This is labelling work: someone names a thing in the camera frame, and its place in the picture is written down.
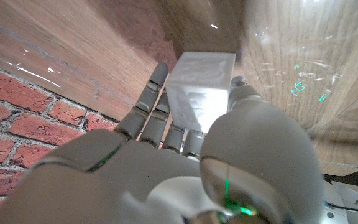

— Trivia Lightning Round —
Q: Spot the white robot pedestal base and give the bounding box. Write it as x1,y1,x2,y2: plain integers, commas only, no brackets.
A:
321,179,358,224

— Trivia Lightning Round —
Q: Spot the small white box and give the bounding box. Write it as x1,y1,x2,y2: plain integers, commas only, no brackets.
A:
165,51,237,134

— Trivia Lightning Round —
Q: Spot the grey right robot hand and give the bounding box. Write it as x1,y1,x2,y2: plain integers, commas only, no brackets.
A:
0,63,326,224

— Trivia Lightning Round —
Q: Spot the red brick print backdrop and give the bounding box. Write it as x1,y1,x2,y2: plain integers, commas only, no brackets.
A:
0,60,120,218

